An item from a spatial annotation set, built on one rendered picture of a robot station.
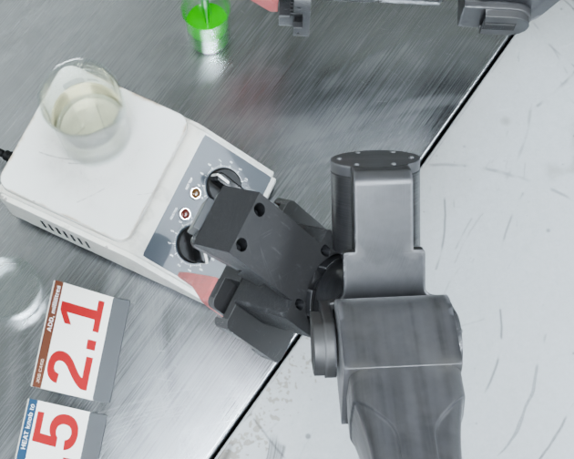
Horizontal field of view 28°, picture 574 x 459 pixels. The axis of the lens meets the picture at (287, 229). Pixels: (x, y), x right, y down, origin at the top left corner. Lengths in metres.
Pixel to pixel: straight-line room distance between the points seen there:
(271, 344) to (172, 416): 0.20
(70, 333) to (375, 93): 0.35
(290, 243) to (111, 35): 0.41
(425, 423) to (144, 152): 0.42
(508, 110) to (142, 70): 0.34
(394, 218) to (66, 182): 0.34
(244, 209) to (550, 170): 0.42
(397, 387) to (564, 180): 0.47
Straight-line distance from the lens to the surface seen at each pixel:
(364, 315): 0.66
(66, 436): 0.98
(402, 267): 0.70
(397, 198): 0.69
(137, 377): 0.99
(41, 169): 0.95
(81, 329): 0.99
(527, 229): 1.04
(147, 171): 0.94
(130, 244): 0.94
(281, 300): 0.75
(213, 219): 0.72
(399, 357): 0.64
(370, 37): 1.08
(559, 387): 1.02
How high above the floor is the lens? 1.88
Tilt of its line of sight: 75 degrees down
